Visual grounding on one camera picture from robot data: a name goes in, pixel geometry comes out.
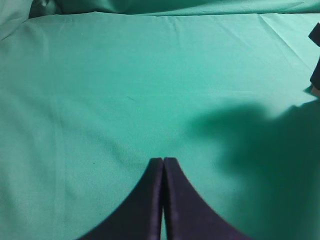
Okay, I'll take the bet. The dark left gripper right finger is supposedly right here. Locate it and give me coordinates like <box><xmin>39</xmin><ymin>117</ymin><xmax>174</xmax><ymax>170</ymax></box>
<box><xmin>163</xmin><ymin>157</ymin><xmax>250</xmax><ymax>240</ymax></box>

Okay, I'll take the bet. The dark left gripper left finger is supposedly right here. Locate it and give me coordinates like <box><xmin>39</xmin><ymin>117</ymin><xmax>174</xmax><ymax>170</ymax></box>
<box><xmin>80</xmin><ymin>158</ymin><xmax>164</xmax><ymax>240</ymax></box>

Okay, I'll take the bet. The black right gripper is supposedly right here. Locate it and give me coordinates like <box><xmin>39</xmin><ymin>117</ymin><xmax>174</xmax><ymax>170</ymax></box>
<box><xmin>308</xmin><ymin>22</ymin><xmax>320</xmax><ymax>90</ymax></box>

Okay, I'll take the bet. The green table cloth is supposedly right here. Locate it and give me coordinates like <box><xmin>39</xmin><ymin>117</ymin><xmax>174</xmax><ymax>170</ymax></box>
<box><xmin>0</xmin><ymin>12</ymin><xmax>320</xmax><ymax>240</ymax></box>

